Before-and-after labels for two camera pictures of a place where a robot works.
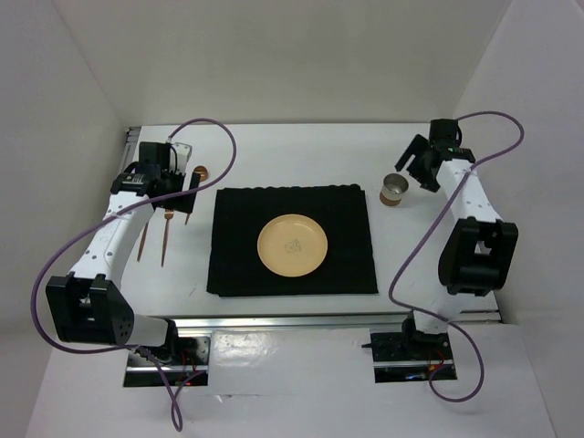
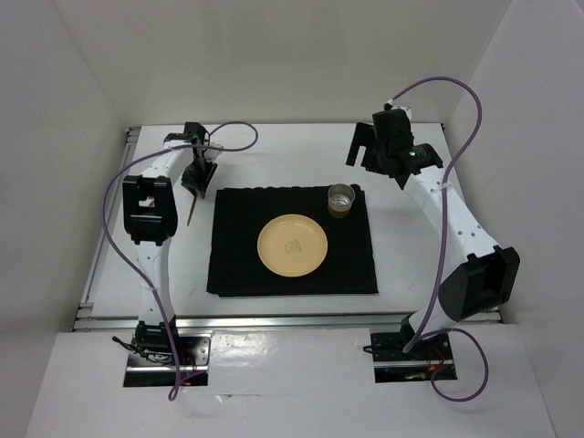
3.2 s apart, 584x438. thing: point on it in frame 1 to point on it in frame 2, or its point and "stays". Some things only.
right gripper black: [416, 144] to [364, 137]
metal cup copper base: [393, 186] to [340, 197]
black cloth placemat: [235, 268] stays
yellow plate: [292, 245] stays
